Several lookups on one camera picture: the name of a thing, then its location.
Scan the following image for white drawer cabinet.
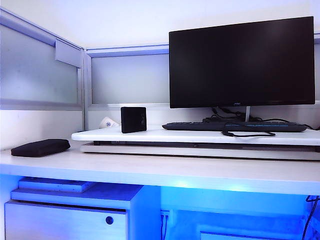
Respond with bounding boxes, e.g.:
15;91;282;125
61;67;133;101
4;183;145;240

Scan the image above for black soft pouch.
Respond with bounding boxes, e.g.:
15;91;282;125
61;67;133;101
10;138;72;158

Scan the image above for black portable hard drive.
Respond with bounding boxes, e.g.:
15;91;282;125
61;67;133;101
120;106;147;134

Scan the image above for frosted partition screen with bracket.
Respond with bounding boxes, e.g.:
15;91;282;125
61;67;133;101
0;7;84;111

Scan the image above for flat white board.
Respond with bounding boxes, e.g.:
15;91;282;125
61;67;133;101
18;176;95;194

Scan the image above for black usb data cable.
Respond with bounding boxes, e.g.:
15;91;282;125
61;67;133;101
221;121;277;138

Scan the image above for black keyboard with blue keys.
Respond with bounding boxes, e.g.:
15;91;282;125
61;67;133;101
162;121;308;133

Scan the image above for white paper cup blue logo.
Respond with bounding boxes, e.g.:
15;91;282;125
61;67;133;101
99;116;122;129

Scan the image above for wall socket with plugs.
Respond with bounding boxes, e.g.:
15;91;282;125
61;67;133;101
160;210;172;240

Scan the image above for black monitor cables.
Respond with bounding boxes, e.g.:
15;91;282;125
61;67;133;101
211;106;247;120

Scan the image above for black computer monitor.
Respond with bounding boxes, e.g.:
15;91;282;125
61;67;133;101
168;16;316;109

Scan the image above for grey partition bracket box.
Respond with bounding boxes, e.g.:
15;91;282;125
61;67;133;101
55;39;84;69

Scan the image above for silver partition corner post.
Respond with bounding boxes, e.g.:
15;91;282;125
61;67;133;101
77;47;94;131

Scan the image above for black hanging cable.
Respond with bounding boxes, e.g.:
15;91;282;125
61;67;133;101
300;195;320;240

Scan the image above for white desk riser board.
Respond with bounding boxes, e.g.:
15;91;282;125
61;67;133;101
71;124;320;147

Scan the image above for grey desk riser base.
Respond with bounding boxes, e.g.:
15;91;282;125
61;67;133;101
79;140;320;161

